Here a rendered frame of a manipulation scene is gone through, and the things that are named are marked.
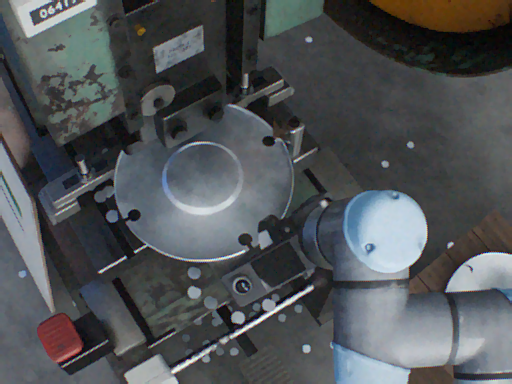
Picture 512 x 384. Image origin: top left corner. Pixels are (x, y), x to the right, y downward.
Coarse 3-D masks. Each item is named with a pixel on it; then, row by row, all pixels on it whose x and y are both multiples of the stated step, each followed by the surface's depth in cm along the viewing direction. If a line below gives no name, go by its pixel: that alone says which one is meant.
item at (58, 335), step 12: (48, 324) 95; (60, 324) 95; (72, 324) 95; (48, 336) 94; (60, 336) 94; (72, 336) 94; (48, 348) 93; (60, 348) 93; (72, 348) 93; (60, 360) 93
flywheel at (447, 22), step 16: (368, 0) 97; (384, 0) 93; (400, 0) 90; (416, 0) 86; (432, 0) 83; (448, 0) 80; (464, 0) 77; (480, 0) 75; (496, 0) 72; (400, 16) 92; (416, 16) 88; (432, 16) 85; (448, 16) 82; (464, 16) 79; (480, 16) 76; (496, 16) 74; (464, 32) 81
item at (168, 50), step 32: (128, 0) 71; (160, 0) 71; (192, 0) 74; (224, 0) 78; (128, 32) 72; (160, 32) 76; (192, 32) 79; (224, 32) 84; (160, 64) 81; (192, 64) 85; (224, 64) 90; (160, 96) 85; (192, 96) 88; (224, 96) 97; (160, 128) 90; (192, 128) 93
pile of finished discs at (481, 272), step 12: (468, 264) 143; (480, 264) 143; (492, 264) 143; (504, 264) 143; (456, 276) 142; (468, 276) 142; (480, 276) 142; (492, 276) 142; (504, 276) 142; (456, 288) 141; (468, 288) 141; (480, 288) 141; (504, 288) 140
